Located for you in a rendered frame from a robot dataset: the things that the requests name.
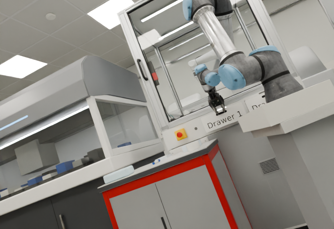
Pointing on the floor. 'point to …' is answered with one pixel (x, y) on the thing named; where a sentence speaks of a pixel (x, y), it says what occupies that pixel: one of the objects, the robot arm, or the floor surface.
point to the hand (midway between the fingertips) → (220, 111)
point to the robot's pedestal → (307, 162)
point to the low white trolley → (178, 194)
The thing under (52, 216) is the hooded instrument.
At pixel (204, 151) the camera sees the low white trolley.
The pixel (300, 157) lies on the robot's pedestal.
